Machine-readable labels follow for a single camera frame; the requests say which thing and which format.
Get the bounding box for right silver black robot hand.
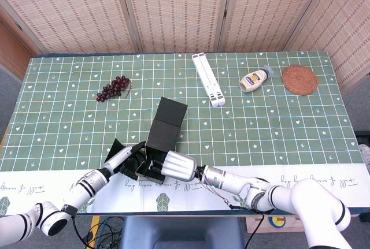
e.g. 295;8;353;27
150;150;200;182

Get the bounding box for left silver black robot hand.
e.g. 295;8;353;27
102;142;148;180

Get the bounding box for black cardboard box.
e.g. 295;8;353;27
104;96;188;183

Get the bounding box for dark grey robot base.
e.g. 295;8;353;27
120;216;246;249

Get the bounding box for dark red grape bunch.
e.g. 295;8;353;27
96;75;134;102

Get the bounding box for green checked tablecloth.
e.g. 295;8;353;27
0;51;370;217

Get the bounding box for white folding laptop stand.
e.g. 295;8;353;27
191;53;227;108

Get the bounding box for mayonnaise squeeze bottle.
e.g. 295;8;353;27
239;65;275;94

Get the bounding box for plywood crate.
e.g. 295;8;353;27
245;214;307;234

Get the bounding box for round woven rattan coaster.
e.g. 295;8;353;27
282;64;319;96

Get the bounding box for brown wooden door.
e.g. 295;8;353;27
0;22;34;82

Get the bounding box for woven bamboo folding screen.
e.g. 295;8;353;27
0;0;370;88

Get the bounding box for grey white sneaker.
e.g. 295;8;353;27
359;144;370;172

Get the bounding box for tangled floor cables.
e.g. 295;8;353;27
77;215;125;249

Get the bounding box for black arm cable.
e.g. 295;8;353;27
222;198;275;249

